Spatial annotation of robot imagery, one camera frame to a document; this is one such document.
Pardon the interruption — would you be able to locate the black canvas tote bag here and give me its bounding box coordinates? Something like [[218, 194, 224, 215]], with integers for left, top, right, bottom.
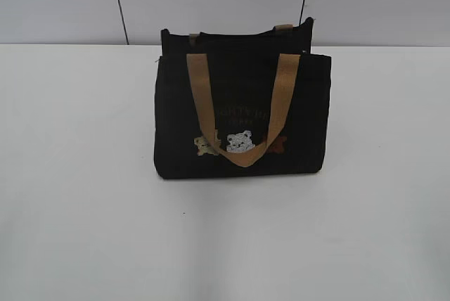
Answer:
[[154, 18, 331, 179]]

